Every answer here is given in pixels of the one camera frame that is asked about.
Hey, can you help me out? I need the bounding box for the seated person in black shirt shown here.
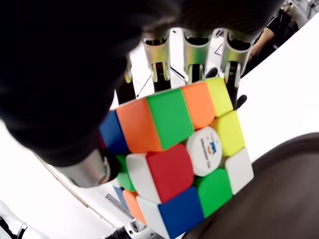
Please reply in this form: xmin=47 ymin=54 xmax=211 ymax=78
xmin=249 ymin=7 xmax=300 ymax=69

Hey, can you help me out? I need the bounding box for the white robot body shell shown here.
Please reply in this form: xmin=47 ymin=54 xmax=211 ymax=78
xmin=0 ymin=199 xmax=50 ymax=239

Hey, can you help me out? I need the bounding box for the multicoloured Rubik's cube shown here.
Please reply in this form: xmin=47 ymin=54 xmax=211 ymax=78
xmin=99 ymin=76 xmax=255 ymax=239

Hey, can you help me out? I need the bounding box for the dark brown round plate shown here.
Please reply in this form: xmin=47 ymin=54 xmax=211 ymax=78
xmin=184 ymin=132 xmax=319 ymax=239

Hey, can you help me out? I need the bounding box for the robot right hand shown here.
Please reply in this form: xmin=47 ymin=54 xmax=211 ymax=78
xmin=0 ymin=0 xmax=285 ymax=189

